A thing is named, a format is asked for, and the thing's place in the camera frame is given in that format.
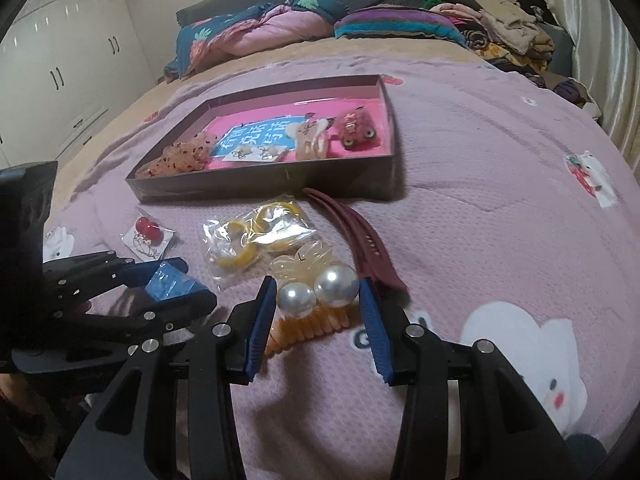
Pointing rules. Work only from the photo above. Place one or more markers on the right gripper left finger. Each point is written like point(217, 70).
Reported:
point(226, 354)

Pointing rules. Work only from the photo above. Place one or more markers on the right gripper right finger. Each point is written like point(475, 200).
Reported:
point(409, 354)

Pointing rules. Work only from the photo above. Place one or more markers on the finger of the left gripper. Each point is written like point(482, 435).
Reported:
point(179, 312)
point(84, 277)

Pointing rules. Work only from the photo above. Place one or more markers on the red ball earring card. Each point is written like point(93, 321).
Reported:
point(147, 239)

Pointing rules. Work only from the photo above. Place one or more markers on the maroon hair clip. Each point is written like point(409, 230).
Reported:
point(368, 250)

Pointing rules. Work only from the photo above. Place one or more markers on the pearl hair tie bag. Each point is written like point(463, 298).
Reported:
point(313, 277)

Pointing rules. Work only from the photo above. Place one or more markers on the pink dotted mesh bow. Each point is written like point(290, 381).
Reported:
point(180, 157)

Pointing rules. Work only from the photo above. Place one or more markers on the cream claw hair clip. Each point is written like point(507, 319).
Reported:
point(311, 137)

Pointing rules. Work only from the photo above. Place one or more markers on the pink furry hair clip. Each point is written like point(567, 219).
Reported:
point(355, 129)

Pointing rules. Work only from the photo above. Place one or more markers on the white flower earring card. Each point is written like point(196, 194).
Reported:
point(256, 154)

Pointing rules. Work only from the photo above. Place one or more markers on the orange spiral hair clip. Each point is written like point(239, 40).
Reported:
point(323, 321)

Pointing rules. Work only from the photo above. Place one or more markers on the yellow hoop earrings bag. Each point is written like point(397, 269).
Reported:
point(231, 246)

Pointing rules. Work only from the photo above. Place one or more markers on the purple cartoon quilt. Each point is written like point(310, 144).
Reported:
point(491, 232)

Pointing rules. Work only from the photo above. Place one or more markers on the white wardrobe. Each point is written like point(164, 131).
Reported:
point(68, 68)

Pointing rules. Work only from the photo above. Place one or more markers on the dark cardboard tray box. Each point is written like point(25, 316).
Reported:
point(371, 177)

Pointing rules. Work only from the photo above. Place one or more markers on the pink book in tray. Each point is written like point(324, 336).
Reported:
point(270, 124)

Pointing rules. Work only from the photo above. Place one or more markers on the navy pink strawberry duvet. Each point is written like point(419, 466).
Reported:
point(264, 26)

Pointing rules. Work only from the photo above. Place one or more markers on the tan bed sheet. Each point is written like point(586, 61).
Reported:
point(418, 49)

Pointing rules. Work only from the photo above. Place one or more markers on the bag of dark clothes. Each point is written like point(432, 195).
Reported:
point(569, 89)

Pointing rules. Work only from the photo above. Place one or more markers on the pile of clothes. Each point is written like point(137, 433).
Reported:
point(522, 35)

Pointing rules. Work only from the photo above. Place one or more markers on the striped purple pillow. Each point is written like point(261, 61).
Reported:
point(397, 22)

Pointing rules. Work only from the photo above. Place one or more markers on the cream striped curtain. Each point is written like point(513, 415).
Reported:
point(606, 61)

